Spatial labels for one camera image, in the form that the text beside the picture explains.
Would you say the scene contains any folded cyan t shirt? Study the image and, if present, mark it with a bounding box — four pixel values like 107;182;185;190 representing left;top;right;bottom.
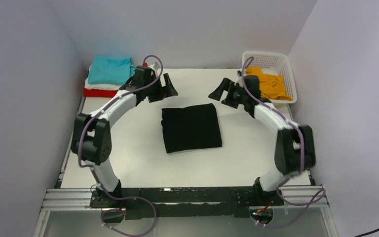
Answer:
88;56;136;85

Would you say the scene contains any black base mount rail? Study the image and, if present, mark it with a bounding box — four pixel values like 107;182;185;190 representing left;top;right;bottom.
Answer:
89;186;284;220

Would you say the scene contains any white plastic basket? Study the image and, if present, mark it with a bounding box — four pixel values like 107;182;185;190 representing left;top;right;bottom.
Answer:
242;51;297;104

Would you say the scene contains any black t shirt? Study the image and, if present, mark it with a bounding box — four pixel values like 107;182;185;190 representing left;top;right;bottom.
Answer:
161;103;223;154

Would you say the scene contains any folded red t shirt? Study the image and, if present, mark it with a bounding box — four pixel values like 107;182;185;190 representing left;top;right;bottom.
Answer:
83;88;118;98

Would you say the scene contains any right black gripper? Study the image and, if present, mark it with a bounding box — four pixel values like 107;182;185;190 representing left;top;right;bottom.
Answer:
208;79;248;110

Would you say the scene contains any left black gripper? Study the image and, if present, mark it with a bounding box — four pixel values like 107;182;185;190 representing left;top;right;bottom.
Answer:
145;74;178;104

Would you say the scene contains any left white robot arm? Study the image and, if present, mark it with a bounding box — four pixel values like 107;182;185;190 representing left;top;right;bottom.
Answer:
71;65;178;207

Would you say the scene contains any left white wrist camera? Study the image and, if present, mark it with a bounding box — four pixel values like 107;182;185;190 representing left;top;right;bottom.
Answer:
142;62;162;77

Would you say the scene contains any aluminium frame rail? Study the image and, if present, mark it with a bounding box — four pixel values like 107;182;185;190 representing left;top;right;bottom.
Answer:
32;98;93;237

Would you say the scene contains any orange t shirt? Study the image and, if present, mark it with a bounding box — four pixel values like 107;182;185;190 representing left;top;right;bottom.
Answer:
245;67;293;101

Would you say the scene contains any black cable corner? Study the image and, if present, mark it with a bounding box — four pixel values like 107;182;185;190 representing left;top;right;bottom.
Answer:
355;228;379;237

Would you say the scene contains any folded white t shirt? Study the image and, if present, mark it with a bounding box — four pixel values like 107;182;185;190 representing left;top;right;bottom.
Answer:
84;65;135;90

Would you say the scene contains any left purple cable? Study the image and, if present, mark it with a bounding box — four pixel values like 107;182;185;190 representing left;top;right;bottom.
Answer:
77;55;164;237

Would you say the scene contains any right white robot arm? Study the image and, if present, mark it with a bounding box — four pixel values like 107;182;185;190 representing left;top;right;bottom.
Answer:
208;75;316;205

